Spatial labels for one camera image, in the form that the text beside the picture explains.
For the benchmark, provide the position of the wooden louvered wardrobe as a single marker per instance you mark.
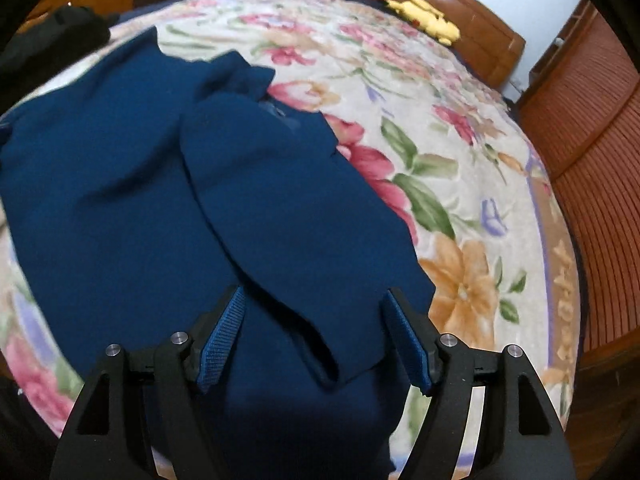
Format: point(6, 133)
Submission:
point(582, 114)

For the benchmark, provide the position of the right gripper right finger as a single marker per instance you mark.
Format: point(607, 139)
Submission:
point(520, 436)

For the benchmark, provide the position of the yellow Pikachu plush toy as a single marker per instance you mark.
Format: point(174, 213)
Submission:
point(425, 17)

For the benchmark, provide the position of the black folded garment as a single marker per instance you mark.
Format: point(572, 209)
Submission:
point(33, 57)

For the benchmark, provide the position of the floral bed blanket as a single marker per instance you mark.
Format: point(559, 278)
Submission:
point(438, 146)

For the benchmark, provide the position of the navy blue suit jacket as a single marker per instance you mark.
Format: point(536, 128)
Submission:
point(138, 194)

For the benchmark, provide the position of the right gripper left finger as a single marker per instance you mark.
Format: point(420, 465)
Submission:
point(107, 435)

